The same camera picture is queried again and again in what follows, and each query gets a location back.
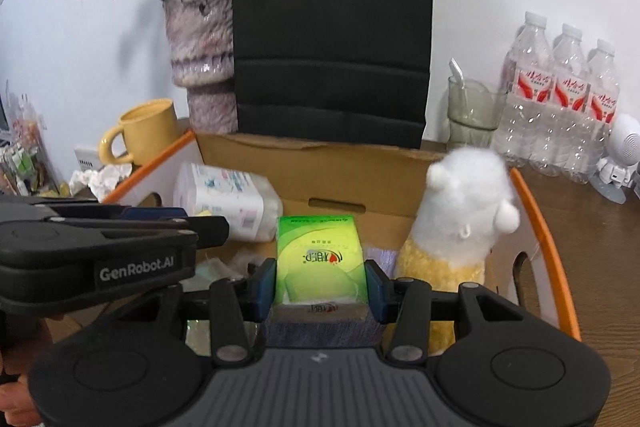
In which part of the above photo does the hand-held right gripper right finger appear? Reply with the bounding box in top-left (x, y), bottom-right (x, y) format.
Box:
top-left (364, 259), bottom-right (531, 364)

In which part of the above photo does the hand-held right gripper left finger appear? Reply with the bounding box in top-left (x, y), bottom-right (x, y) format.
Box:
top-left (117, 258), bottom-right (280, 369)

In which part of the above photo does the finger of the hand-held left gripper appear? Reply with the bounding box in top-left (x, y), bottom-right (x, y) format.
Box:
top-left (0, 199), bottom-right (190, 224)
top-left (47, 215), bottom-right (231, 251)

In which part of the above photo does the clear plastic swab container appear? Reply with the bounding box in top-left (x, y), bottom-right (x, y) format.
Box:
top-left (172, 161), bottom-right (284, 243)

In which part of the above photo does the green tissue pack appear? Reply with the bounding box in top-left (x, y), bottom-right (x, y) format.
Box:
top-left (273, 214), bottom-right (374, 308)

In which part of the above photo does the red cardboard box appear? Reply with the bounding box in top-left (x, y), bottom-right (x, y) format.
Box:
top-left (102, 129), bottom-right (584, 344)

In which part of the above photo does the white yellow alpaca plush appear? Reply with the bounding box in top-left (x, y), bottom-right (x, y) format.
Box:
top-left (392, 145), bottom-right (521, 356)

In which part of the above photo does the person's left hand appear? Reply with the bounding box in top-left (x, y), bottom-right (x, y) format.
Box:
top-left (0, 347), bottom-right (43, 427)

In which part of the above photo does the crumpled white tissue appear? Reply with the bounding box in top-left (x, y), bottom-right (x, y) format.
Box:
top-left (69, 164), bottom-right (132, 200)

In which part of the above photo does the yellow mug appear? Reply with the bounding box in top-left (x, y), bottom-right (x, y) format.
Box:
top-left (98, 99), bottom-right (181, 166)

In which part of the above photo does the clear bag of snacks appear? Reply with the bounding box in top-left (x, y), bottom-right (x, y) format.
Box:
top-left (0, 81), bottom-right (56, 198)

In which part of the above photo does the mottled purple vase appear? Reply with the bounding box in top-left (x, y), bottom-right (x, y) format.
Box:
top-left (163, 0), bottom-right (239, 136)

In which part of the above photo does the clear glass cup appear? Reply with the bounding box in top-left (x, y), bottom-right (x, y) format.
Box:
top-left (446, 58), bottom-right (507, 148)

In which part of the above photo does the black paper bag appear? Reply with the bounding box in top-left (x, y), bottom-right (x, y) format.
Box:
top-left (232, 0), bottom-right (434, 150)

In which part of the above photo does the clear water bottle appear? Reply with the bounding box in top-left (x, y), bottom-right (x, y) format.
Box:
top-left (532, 24), bottom-right (586, 178)
top-left (569, 39), bottom-right (621, 186)
top-left (499, 11), bottom-right (554, 168)

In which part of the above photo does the white robot toy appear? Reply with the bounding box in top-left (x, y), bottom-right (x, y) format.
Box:
top-left (589, 111), bottom-right (640, 204)

